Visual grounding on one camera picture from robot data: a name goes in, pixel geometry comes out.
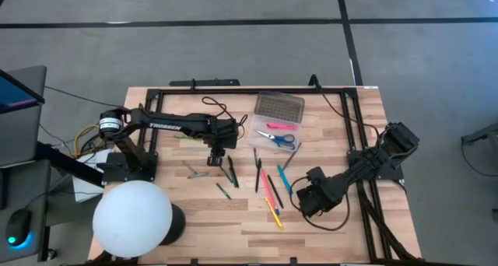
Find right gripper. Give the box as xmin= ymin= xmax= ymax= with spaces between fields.
xmin=296 ymin=166 xmax=336 ymax=219

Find black click pen with clip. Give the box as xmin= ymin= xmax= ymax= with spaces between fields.
xmin=226 ymin=155 xmax=240 ymax=189

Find blue marker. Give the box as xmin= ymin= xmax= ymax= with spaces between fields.
xmin=276 ymin=164 xmax=293 ymax=196

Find black pencil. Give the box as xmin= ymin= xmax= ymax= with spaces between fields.
xmin=267 ymin=174 xmax=285 ymax=210

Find yellow highlighter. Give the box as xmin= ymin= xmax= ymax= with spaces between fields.
xmin=265 ymin=197 xmax=285 ymax=231

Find matte black pen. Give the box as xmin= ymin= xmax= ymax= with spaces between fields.
xmin=254 ymin=158 xmax=264 ymax=194

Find pink pencil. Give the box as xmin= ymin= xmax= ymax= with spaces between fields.
xmin=259 ymin=168 xmax=279 ymax=212

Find brown pencil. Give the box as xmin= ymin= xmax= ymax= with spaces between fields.
xmin=282 ymin=142 xmax=303 ymax=170

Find blue-handled scissors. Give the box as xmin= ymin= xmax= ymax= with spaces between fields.
xmin=254 ymin=129 xmax=296 ymax=151

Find pink highlighter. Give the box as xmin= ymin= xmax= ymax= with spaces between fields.
xmin=266 ymin=122 xmax=299 ymax=131

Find clear plastic supply box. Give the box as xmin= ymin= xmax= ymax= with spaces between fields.
xmin=248 ymin=90 xmax=306 ymax=153

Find black lamp base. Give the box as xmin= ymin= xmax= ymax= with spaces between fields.
xmin=158 ymin=202 xmax=188 ymax=247

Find black mounting bar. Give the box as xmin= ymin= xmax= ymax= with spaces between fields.
xmin=168 ymin=78 xmax=241 ymax=89

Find white globe lamp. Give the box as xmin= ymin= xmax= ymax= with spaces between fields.
xmin=91 ymin=180 xmax=174 ymax=260

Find white paper sheet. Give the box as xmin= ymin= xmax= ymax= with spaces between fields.
xmin=72 ymin=148 xmax=117 ymax=204

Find black diagonal strut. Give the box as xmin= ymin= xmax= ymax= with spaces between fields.
xmin=36 ymin=140 xmax=105 ymax=187

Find grey stand leg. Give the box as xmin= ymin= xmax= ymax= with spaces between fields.
xmin=460 ymin=121 xmax=498 ymax=147

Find grey side desk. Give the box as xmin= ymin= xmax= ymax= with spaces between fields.
xmin=0 ymin=65 xmax=54 ymax=264

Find black computer mouse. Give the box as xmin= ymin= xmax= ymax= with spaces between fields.
xmin=5 ymin=208 xmax=33 ymax=249

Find blue-screen monitor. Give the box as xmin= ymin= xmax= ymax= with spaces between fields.
xmin=0 ymin=68 xmax=46 ymax=116

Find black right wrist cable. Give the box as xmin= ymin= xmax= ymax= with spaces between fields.
xmin=289 ymin=175 xmax=352 ymax=233

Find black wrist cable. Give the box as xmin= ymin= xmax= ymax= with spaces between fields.
xmin=289 ymin=175 xmax=352 ymax=233
xmin=201 ymin=95 xmax=249 ymax=141

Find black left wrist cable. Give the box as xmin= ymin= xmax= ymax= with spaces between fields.
xmin=201 ymin=95 xmax=249 ymax=141

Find black aluminium table frame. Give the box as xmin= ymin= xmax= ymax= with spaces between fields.
xmin=139 ymin=86 xmax=427 ymax=266

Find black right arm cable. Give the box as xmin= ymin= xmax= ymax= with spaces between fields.
xmin=317 ymin=82 xmax=381 ymax=139

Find yellow cable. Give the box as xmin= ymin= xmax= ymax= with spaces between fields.
xmin=72 ymin=123 xmax=102 ymax=156

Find thin black floor cable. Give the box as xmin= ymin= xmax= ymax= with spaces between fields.
xmin=44 ymin=84 xmax=126 ymax=109

